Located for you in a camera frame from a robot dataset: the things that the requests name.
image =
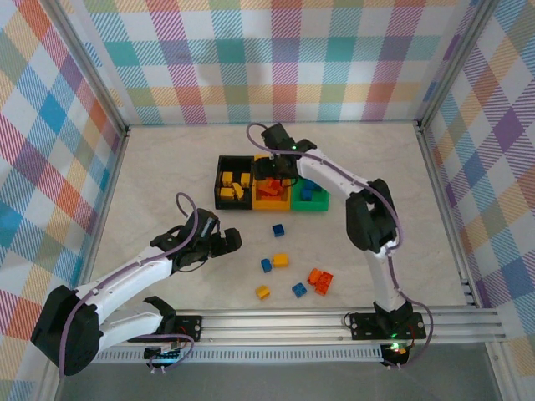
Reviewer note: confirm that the orange rounded lego brick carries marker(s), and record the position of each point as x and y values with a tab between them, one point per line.
271	184

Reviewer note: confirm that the yellow square lego brick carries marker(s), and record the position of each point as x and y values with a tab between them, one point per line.
227	192
245	179
279	260
227	178
262	292

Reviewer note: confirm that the blue long lego brick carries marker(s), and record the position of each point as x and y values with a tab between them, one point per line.
308	184

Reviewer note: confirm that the yellow long lego brick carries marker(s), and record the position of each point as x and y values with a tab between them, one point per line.
239	191

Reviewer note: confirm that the yellow plastic bin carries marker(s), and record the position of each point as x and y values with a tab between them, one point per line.
271	204

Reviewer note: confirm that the black plastic bin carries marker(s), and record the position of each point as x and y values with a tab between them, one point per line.
219	204

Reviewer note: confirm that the green plastic bin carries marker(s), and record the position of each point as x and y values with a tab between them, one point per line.
311	206

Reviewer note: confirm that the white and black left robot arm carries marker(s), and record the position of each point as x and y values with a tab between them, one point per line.
125	275

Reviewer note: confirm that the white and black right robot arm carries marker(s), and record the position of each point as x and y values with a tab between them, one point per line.
330	173

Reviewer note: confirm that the plaid fabric backdrop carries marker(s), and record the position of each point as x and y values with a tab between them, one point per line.
267	62
501	167
33	167

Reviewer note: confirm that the black controller board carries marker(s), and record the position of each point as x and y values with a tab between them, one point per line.
397	351
165	355

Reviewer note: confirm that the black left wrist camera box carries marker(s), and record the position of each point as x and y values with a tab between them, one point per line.
207	225

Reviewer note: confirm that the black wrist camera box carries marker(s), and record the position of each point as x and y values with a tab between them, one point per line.
207	225
276	135

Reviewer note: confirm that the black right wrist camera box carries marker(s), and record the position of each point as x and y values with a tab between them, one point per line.
276	135

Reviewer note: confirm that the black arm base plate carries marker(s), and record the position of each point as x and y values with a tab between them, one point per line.
363	328
190	328

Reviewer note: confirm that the aluminium mounting rail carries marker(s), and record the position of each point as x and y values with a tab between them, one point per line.
271	328

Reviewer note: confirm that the aluminium side rail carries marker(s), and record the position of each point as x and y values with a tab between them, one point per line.
112	175
435	175

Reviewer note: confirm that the aluminium frame post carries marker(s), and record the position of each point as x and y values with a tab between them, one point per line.
88	62
453	62

